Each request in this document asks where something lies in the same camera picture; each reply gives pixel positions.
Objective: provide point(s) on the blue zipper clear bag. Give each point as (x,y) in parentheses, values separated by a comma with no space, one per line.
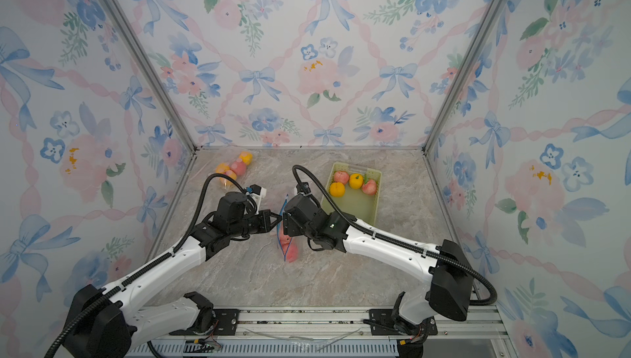
(282,237)

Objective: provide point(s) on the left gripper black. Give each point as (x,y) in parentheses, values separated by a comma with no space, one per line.
(265,217)

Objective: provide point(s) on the yellow peach with leaf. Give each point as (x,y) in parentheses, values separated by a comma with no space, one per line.
(356,181)

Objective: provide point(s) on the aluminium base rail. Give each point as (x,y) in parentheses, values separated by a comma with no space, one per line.
(333,332)

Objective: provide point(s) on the green plastic basket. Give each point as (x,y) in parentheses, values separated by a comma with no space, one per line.
(361,203)

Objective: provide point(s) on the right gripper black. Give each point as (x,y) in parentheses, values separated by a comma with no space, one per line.
(289,224)

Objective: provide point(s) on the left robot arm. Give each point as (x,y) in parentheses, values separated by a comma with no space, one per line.
(113,319)

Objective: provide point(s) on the pink peach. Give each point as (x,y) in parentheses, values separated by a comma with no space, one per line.
(341,177)
(290,252)
(238,167)

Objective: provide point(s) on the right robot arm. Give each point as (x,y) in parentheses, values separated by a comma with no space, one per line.
(445,284)

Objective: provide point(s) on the pink zipper clear bag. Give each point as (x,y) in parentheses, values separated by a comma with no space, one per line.
(207,160)

